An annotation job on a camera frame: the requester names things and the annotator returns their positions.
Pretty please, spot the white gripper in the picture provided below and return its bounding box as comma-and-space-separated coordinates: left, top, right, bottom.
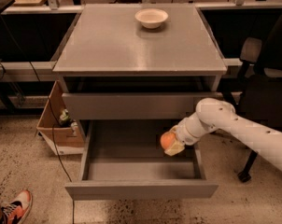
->
164, 113, 216, 156

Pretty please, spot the orange fruit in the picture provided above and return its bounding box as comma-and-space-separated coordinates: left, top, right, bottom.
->
160, 132, 176, 149

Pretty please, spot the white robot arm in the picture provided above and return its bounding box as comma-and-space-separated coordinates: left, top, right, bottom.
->
160, 98, 282, 172

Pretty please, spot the open grey middle drawer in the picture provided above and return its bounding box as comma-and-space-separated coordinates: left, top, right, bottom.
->
65, 119, 218, 201

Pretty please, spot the grey drawer cabinet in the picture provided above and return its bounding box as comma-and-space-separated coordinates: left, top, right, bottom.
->
52, 3, 228, 202

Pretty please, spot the closed grey top drawer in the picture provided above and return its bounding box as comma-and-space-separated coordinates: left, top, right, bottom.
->
62, 92, 217, 120

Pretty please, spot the black office chair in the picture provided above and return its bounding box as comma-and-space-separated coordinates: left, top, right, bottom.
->
221, 13, 282, 182

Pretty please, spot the cardboard box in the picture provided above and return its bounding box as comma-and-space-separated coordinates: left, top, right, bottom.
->
36, 81, 84, 155

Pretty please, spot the green white item in box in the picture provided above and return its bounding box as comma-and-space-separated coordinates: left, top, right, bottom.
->
58, 109, 78, 132

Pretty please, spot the white bowl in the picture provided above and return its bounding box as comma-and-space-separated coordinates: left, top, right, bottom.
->
134, 8, 168, 29

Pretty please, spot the orange white sneaker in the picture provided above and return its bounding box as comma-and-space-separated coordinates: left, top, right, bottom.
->
0, 189, 33, 224

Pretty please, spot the black cable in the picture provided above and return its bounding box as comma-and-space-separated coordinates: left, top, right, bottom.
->
0, 0, 77, 224

